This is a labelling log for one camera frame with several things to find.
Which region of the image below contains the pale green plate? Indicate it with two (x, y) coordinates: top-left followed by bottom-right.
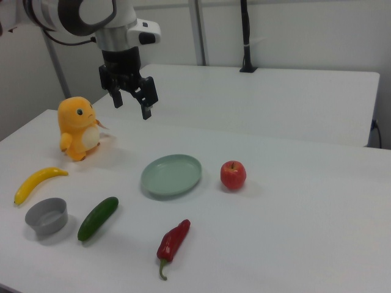
(140, 154), (203, 197)

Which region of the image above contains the black wall cable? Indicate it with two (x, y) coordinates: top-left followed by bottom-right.
(370, 118), (382, 150)

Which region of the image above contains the green cucumber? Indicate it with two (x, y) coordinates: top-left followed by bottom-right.
(77, 196), (119, 242)

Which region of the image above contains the orange plush toy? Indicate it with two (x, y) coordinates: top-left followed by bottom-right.
(57, 96), (111, 162)

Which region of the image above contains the red apple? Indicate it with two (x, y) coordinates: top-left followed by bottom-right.
(220, 161), (247, 191)

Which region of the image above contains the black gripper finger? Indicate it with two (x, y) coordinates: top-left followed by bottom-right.
(133, 76), (159, 120)
(107, 82), (124, 109)

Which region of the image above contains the red pepper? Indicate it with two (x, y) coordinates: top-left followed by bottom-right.
(156, 219), (191, 281)

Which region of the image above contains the black camera pole with clamp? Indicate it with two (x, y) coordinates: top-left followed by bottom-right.
(239, 0), (258, 73)

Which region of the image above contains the grey aluminium partition post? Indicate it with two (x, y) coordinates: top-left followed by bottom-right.
(44, 30), (71, 96)
(188, 0), (211, 67)

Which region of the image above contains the yellow banana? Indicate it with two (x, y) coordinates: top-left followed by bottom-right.
(13, 167), (69, 206)

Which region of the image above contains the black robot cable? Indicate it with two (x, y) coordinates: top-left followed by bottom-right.
(39, 23), (97, 47)

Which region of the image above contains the grey bowl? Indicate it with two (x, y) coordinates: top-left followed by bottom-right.
(24, 197), (69, 236)

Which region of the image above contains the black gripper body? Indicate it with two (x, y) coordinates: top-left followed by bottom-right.
(98, 46), (144, 92)

